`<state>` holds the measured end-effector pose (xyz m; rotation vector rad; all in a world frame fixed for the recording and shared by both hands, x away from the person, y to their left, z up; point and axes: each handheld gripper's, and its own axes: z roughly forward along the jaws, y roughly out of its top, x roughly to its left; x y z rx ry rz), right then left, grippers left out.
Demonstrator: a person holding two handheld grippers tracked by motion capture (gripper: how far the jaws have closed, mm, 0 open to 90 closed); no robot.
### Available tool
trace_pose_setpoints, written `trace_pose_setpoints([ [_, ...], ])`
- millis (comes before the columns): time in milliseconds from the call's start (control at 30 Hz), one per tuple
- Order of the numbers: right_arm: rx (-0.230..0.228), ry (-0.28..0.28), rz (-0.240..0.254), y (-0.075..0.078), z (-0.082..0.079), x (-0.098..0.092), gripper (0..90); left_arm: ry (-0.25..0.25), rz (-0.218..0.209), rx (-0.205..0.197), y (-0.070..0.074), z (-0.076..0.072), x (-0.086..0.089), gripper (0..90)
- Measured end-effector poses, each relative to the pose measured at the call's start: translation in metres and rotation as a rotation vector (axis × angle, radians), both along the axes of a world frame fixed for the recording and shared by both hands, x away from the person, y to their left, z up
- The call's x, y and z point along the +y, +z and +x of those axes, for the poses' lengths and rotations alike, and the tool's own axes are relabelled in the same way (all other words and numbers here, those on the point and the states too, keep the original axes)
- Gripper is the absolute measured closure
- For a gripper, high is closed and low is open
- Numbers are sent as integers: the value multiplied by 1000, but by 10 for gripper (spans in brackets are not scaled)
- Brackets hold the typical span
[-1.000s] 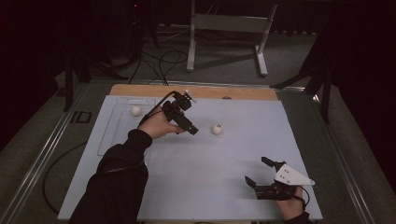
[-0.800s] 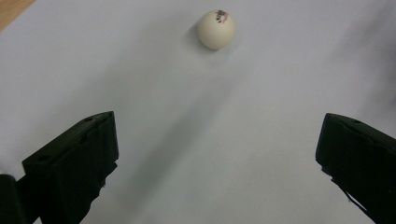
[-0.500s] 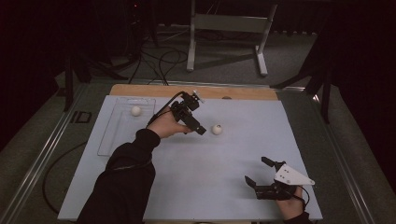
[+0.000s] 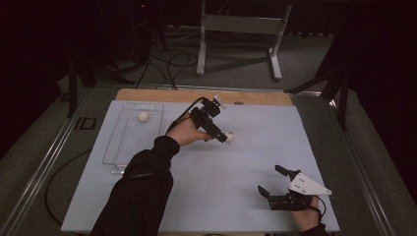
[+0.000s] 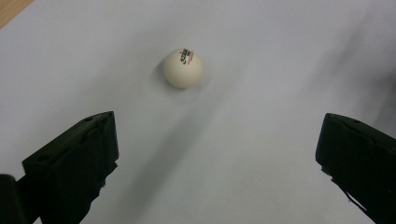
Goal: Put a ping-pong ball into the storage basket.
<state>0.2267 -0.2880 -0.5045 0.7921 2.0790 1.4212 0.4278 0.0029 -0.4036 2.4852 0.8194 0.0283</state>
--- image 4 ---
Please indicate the white ball with dark mark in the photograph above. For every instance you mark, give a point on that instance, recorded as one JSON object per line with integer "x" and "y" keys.
{"x": 231, "y": 137}

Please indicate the white metal stand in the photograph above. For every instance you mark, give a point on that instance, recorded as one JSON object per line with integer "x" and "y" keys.
{"x": 241, "y": 24}

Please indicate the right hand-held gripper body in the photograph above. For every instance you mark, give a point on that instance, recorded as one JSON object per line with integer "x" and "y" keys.
{"x": 306, "y": 187}

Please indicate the plain white ball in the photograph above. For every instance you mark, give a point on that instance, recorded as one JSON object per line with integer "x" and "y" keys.
{"x": 143, "y": 117}

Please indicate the pale blue table mat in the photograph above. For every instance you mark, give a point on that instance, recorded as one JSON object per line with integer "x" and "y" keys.
{"x": 223, "y": 190}

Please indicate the person's left hand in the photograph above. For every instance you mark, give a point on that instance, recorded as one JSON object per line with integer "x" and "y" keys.
{"x": 187, "y": 132}

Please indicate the person's right hand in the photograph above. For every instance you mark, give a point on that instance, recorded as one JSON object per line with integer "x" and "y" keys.
{"x": 307, "y": 219}

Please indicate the clear plastic container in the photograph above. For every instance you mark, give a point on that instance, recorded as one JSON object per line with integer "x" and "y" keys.
{"x": 131, "y": 144}

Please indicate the black stand legs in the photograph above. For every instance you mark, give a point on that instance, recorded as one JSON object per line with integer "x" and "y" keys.
{"x": 337, "y": 82}
{"x": 85, "y": 75}

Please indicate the metal floor rail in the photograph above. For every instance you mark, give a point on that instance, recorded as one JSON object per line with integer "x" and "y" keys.
{"x": 42, "y": 164}
{"x": 364, "y": 177}

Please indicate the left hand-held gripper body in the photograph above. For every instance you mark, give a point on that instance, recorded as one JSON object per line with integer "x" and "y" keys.
{"x": 205, "y": 114}

